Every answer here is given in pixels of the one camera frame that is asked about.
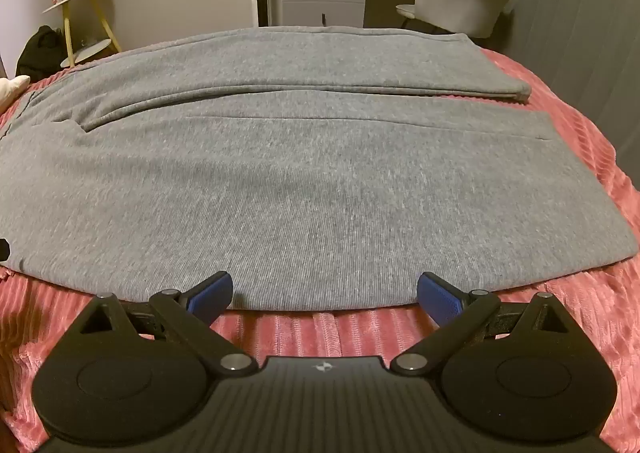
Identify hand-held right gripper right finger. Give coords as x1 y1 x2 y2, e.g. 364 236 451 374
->
390 271 583 378

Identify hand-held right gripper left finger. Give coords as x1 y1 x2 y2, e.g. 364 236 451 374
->
67 270 259 379

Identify grey pants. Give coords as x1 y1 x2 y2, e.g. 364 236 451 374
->
0 27 640 311

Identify pink ribbed blanket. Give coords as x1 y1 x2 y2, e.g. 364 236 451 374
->
0 46 640 453

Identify cream plush pillow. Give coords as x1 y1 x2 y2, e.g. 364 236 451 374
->
0 74 32 114

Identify grey upholstered chair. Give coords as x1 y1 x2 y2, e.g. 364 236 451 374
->
396 0 515 39

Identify black bag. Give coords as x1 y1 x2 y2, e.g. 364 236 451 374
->
15 26 63 83

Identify grey curtain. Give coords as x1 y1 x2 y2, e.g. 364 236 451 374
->
500 0 640 169

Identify yellow side table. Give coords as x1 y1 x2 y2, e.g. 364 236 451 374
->
42 0 123 68

